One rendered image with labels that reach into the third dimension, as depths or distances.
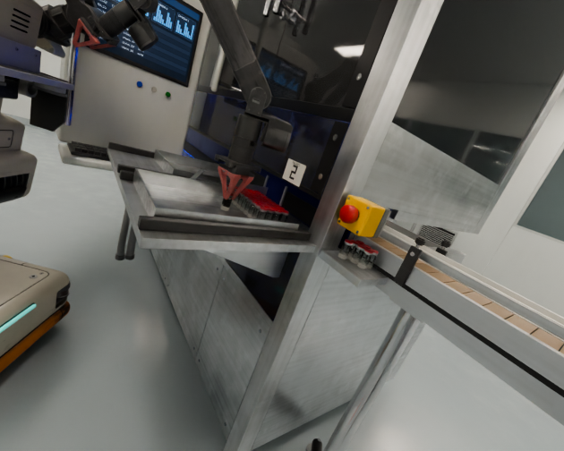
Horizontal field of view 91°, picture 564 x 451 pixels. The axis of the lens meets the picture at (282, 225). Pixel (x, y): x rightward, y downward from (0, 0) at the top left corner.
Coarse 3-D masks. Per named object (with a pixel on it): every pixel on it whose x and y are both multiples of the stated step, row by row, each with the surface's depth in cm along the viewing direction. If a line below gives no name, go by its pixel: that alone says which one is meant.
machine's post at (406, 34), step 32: (416, 0) 53; (416, 32) 55; (384, 64) 58; (384, 96) 58; (352, 128) 63; (384, 128) 62; (352, 160) 62; (352, 192) 66; (320, 224) 68; (288, 288) 76; (288, 320) 75; (288, 352) 81; (256, 384) 84; (256, 416) 87; (224, 448) 96
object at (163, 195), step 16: (144, 176) 69; (160, 176) 71; (176, 176) 74; (144, 192) 57; (160, 192) 67; (176, 192) 71; (192, 192) 76; (208, 192) 80; (160, 208) 49; (176, 208) 61; (192, 208) 64; (208, 208) 68; (240, 224) 60; (256, 224) 62; (272, 224) 65; (288, 224) 68
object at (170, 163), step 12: (156, 156) 98; (168, 156) 102; (180, 156) 105; (168, 168) 84; (180, 168) 98; (192, 168) 106; (204, 168) 112; (216, 168) 115; (216, 180) 89; (228, 180) 92; (240, 180) 115; (264, 192) 102
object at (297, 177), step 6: (288, 162) 80; (294, 162) 78; (288, 168) 80; (294, 168) 78; (300, 168) 76; (288, 174) 80; (294, 174) 78; (300, 174) 76; (288, 180) 80; (294, 180) 78; (300, 180) 76
